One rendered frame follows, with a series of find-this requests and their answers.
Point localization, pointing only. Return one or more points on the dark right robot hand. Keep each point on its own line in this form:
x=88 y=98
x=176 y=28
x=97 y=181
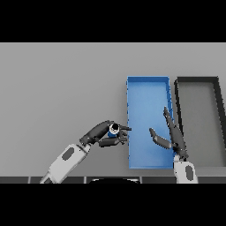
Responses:
x=175 y=137

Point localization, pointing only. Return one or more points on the dark left robot hand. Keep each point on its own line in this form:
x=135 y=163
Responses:
x=97 y=132

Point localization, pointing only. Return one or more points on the blue pipe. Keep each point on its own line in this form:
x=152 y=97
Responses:
x=113 y=130

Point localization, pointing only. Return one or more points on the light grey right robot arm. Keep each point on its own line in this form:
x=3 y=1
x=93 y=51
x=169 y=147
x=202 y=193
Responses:
x=186 y=171

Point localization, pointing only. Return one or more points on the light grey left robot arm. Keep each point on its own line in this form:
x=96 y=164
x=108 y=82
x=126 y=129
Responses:
x=65 y=163

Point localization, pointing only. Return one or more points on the blue bin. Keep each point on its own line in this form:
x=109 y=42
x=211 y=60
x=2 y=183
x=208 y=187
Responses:
x=148 y=123

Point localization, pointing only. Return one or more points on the dark grey bin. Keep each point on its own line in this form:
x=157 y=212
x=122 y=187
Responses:
x=201 y=117

